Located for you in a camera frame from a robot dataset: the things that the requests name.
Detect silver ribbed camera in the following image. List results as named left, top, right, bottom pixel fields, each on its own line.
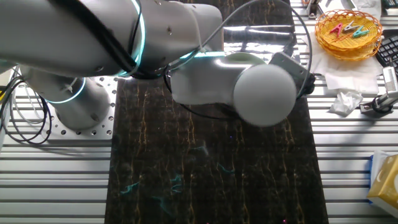
left=382, top=66, right=398, bottom=94

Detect black base cable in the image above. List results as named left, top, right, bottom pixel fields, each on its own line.
left=0, top=74, right=53, bottom=146

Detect black keyboard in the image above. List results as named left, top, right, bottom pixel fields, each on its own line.
left=375, top=35, right=398, bottom=75

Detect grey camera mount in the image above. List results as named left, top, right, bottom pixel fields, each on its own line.
left=359, top=91, right=398, bottom=118

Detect silver perforated base plate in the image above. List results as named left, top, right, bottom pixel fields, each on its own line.
left=42, top=74, right=119, bottom=141

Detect white plastic bag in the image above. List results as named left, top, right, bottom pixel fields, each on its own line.
left=323, top=0, right=382, bottom=21

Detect dark marble pattern mat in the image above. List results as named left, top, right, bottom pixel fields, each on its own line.
left=104, top=0, right=330, bottom=224

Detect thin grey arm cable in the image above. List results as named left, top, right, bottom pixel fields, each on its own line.
left=169, top=0, right=313, bottom=100

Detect white paper towel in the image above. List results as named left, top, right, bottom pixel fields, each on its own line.
left=303, top=30, right=384, bottom=94

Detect yellow wicker basket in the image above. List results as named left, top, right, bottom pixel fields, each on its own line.
left=315, top=9, right=383, bottom=62

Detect orange plastic clothespin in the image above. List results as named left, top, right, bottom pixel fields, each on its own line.
left=331, top=32, right=354, bottom=43

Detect crumpled white tissue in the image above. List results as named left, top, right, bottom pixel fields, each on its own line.
left=329, top=90, right=364, bottom=118

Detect metal stand foot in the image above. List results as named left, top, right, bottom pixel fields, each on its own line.
left=306, top=0, right=321, bottom=20

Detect teal plastic clothespin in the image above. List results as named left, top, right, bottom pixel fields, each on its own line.
left=352, top=26, right=370, bottom=39

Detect pale green round plate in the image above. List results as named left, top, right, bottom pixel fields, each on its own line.
left=225, top=52, right=266, bottom=68

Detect grey plastic clothespin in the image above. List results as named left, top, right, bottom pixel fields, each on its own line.
left=343, top=20, right=359, bottom=32

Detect yellow tissue box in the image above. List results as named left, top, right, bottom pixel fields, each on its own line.
left=366, top=151, right=398, bottom=218

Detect white base cable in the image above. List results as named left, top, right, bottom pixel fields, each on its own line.
left=12, top=83, right=46, bottom=126

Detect pink plastic clothespin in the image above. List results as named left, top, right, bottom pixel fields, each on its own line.
left=329, top=22, right=344, bottom=35

